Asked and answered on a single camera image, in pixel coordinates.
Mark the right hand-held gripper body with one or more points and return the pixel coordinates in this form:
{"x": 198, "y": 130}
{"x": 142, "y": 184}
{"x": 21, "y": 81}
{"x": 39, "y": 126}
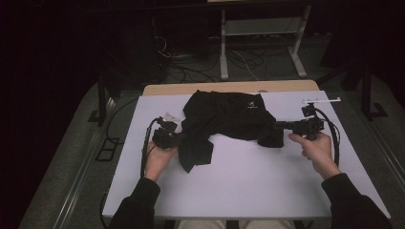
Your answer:
{"x": 310, "y": 126}

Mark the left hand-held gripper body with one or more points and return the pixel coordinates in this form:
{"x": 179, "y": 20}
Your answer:
{"x": 164, "y": 136}

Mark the black cloth garment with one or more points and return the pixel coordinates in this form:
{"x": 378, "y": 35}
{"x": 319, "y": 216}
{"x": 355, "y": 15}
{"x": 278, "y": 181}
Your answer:
{"x": 223, "y": 117}

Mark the person's left hand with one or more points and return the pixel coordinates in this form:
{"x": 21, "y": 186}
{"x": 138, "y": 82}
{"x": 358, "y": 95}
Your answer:
{"x": 157, "y": 162}

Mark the person's right hand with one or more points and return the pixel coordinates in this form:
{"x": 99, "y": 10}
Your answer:
{"x": 318, "y": 152}

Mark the grey round table cap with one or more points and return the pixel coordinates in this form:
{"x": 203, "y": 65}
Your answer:
{"x": 262, "y": 91}

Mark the black metal stand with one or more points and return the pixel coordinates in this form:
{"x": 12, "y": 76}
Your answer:
{"x": 366, "y": 95}
{"x": 102, "y": 101}

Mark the dark box on floor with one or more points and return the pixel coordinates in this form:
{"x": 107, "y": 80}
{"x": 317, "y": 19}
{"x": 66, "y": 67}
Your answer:
{"x": 144, "y": 54}

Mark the white metal stand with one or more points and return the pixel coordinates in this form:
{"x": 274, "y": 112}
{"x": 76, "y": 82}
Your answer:
{"x": 223, "y": 63}

